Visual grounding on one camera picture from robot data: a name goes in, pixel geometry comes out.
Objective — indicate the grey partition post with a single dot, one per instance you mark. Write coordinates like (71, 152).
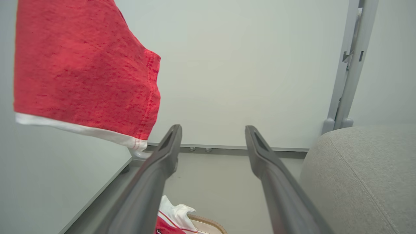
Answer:
(339, 78)
(357, 65)

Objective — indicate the white laundry basket tan rim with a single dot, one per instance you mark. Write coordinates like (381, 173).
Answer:
(208, 222)

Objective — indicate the grey fabric sofa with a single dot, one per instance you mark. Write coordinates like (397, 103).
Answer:
(364, 182)

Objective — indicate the grey partition support foot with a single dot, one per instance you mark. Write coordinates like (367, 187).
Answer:
(138, 153)

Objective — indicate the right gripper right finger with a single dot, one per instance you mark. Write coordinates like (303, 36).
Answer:
(279, 188)

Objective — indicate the white cloth garment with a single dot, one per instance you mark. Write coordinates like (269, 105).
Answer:
(177, 211)

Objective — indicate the red heathered garment white hem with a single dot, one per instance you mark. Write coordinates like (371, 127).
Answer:
(81, 65)

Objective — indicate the red shorts white stripes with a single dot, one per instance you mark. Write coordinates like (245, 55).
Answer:
(165, 227)

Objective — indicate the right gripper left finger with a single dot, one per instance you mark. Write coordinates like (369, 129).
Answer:
(146, 185)

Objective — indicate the grey partition base rail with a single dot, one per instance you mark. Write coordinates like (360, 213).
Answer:
(97, 198)
(227, 150)

